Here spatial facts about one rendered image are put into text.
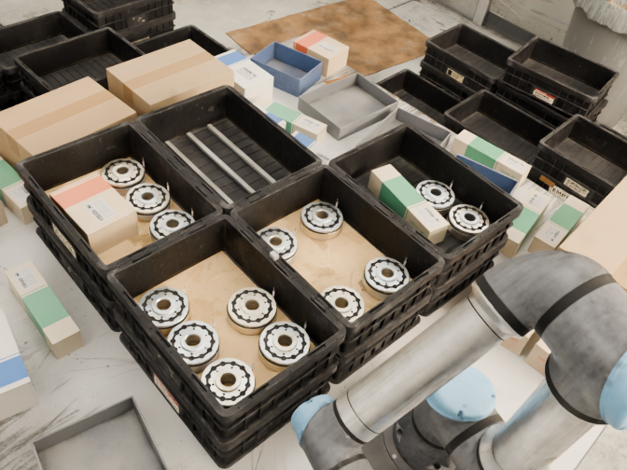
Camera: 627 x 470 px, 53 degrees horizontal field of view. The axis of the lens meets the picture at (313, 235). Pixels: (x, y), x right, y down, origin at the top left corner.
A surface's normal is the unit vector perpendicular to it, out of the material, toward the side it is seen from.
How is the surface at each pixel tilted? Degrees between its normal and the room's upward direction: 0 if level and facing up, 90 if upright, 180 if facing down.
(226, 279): 0
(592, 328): 48
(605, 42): 95
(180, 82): 0
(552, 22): 90
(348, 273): 0
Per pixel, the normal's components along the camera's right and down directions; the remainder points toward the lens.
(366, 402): -0.47, -0.20
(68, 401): 0.11, -0.68
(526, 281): -0.65, -0.29
